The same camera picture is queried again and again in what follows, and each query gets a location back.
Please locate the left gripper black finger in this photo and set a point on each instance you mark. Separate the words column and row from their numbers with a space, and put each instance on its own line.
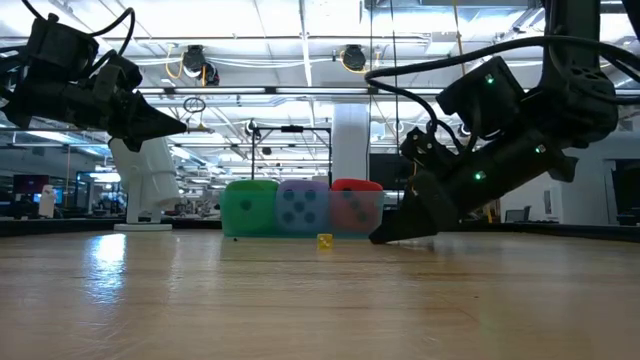
column 150, row 122

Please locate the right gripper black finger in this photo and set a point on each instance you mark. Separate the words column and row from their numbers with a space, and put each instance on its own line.
column 425, row 210

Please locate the red foam die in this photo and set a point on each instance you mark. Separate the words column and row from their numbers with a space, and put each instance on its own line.
column 355, row 207

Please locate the purple foam die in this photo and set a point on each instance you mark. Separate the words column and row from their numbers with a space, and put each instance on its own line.
column 302, row 207

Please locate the teal translucent plastic bin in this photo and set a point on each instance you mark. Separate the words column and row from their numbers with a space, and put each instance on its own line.
column 300, row 234

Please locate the green foam die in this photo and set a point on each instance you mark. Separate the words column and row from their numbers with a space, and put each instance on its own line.
column 248, row 207

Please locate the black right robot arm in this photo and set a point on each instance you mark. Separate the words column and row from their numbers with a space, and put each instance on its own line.
column 575, row 90

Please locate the black computer case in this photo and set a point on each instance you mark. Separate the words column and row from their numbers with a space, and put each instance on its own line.
column 382, row 170

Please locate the dark computer monitor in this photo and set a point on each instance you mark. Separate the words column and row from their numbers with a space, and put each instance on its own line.
column 30, row 184

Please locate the white bottle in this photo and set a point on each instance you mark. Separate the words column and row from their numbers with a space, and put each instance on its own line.
column 47, row 202

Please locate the tiny yellow die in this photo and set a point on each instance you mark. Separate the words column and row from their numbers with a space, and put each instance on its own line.
column 325, row 242

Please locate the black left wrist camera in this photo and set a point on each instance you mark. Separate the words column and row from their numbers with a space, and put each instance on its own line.
column 62, row 47

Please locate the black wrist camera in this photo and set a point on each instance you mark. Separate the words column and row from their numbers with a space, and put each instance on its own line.
column 482, row 97
column 62, row 47

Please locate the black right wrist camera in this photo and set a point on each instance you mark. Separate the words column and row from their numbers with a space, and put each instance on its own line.
column 482, row 97

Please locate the black aluminium table frame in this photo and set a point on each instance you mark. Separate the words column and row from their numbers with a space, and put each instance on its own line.
column 50, row 226

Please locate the black background rig frame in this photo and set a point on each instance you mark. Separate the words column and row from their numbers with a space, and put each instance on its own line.
column 292, row 129

